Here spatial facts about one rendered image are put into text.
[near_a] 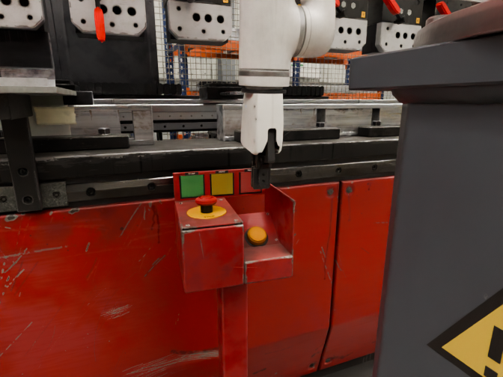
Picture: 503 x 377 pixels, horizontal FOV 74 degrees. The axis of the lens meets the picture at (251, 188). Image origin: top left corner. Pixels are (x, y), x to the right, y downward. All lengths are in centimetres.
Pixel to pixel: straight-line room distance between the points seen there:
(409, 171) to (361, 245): 89
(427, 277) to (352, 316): 99
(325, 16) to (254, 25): 11
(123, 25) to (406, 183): 75
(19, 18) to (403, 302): 82
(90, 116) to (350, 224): 73
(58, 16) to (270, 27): 99
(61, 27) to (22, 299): 91
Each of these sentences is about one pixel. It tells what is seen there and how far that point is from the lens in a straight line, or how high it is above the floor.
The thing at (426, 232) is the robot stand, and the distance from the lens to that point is 17.
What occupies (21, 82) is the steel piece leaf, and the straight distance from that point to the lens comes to 81.
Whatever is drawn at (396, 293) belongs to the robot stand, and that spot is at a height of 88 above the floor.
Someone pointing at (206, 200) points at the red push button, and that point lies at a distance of 60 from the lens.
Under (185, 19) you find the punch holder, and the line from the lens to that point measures 87.
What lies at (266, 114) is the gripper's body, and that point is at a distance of 53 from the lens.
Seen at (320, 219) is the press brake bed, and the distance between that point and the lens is 93.
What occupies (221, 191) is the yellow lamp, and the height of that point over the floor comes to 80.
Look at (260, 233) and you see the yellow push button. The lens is 66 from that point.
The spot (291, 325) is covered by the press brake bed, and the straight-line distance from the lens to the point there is 105.
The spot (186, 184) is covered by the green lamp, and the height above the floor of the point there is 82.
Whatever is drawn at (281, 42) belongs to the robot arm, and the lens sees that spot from 55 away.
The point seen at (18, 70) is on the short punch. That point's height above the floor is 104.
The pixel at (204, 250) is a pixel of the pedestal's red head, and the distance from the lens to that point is 57.
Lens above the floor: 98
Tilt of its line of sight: 15 degrees down
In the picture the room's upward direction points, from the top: straight up
